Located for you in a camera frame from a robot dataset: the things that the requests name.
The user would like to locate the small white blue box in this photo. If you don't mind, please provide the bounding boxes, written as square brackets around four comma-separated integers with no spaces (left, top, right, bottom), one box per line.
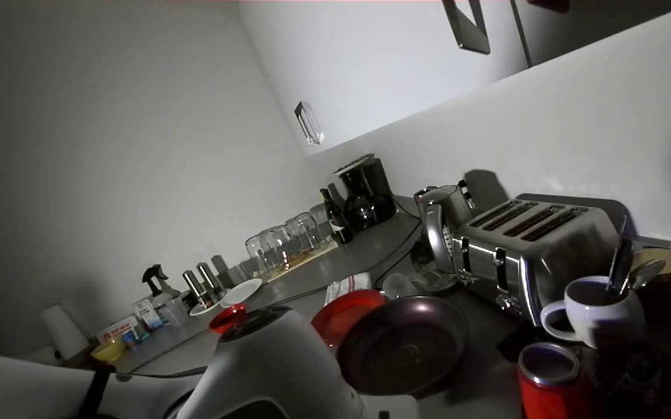
[133,297,167,335]

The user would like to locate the dark glass bottle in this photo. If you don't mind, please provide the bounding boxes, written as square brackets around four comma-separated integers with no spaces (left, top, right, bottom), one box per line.
[320,180,355,243]

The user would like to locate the small yellow bowl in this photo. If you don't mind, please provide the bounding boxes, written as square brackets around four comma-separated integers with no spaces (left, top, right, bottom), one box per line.
[89,336,131,366]

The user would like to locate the black drip coffee maker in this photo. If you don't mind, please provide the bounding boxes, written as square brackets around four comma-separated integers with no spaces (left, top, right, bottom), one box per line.
[332,150,399,235]

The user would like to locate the red bowl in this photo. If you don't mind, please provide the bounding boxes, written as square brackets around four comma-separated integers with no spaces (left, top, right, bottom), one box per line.
[207,302,249,336]

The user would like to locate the steel four-slot toaster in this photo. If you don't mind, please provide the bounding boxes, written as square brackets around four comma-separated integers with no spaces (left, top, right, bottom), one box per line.
[450,193,639,327]

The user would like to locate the steel shaker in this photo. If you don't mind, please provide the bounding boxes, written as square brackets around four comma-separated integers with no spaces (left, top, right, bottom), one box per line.
[196,260,223,302]
[209,253,237,291]
[182,268,205,310]

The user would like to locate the clear spray bottle black trigger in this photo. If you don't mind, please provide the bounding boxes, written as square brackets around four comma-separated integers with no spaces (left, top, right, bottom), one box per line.
[141,262,189,326]

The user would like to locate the white upper wall cabinets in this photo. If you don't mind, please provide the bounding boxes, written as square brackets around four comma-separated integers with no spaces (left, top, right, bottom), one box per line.
[237,0,671,158]

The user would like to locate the steel spoon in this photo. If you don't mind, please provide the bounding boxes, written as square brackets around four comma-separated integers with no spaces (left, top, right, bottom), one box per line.
[624,257,668,296]

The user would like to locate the white box with red print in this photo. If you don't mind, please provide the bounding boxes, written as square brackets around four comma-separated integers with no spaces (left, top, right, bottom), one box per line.
[101,313,148,346]

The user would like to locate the dark cylindrical canister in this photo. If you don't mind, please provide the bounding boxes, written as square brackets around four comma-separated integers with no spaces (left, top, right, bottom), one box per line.
[458,168,512,214]

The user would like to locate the red plate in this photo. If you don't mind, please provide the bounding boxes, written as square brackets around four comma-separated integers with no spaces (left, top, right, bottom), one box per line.
[309,289,392,350]

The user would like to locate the white ceramic mug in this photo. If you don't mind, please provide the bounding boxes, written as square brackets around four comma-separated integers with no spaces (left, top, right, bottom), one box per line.
[541,275,648,350]

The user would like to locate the white paper towel roll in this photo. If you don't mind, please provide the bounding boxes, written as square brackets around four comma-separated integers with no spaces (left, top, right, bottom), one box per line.
[39,302,91,361]

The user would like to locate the yellow sponge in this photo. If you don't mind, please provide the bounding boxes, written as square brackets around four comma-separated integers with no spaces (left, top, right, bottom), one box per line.
[633,243,671,275]

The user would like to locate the grey cabinet bar handle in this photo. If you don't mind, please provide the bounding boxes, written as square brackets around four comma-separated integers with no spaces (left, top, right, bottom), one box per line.
[441,0,493,56]
[294,100,325,146]
[527,0,574,13]

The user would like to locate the dark kitchen utensil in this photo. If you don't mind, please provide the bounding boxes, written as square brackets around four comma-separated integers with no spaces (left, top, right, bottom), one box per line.
[603,224,639,297]

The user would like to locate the dark nonstick frying pan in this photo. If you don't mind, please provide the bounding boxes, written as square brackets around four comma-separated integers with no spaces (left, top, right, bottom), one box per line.
[335,296,471,399]

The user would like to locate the white plate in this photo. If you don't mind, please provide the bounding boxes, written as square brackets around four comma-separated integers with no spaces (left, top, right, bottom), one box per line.
[216,277,265,311]

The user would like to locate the steel electric kettle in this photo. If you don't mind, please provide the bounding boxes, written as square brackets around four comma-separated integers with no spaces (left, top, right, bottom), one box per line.
[414,180,478,292]

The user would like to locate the white folded napkin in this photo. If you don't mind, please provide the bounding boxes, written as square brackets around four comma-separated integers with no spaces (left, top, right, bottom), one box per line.
[321,271,375,310]

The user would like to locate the clear drinking glass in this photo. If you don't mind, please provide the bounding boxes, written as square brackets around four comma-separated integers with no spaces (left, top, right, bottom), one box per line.
[268,221,308,268]
[285,211,324,257]
[242,228,286,279]
[308,203,338,243]

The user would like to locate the red cup with steel rim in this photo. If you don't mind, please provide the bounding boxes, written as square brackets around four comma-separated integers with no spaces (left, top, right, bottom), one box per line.
[515,340,588,419]

